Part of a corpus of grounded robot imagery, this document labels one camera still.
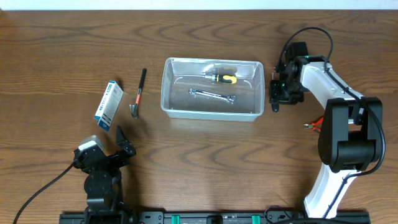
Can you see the clear plastic container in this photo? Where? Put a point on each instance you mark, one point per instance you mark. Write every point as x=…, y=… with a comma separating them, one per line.
x=182, y=74

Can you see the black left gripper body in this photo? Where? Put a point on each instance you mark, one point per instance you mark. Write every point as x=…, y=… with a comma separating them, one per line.
x=117, y=162

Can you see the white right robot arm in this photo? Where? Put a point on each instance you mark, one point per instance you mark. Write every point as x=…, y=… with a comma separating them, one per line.
x=351, y=140

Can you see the red handled pliers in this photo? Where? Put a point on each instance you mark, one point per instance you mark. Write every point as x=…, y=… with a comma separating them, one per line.
x=314, y=125

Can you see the small black orange hammer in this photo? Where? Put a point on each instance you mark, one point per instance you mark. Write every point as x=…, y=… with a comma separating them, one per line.
x=134, y=107

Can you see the slim black yellow screwdriver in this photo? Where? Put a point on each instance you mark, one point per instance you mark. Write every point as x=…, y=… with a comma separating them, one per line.
x=273, y=94

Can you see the white and blue box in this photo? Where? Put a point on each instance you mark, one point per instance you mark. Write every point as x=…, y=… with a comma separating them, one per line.
x=108, y=105

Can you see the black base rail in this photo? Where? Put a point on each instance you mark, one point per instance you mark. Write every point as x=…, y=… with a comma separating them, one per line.
x=269, y=216

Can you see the stubby yellow black screwdriver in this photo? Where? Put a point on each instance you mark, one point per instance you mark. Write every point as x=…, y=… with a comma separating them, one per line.
x=226, y=79

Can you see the silver wrench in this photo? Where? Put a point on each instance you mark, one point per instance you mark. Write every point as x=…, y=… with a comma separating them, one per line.
x=229, y=98

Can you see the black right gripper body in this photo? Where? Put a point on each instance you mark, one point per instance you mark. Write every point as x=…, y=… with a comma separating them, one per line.
x=290, y=92

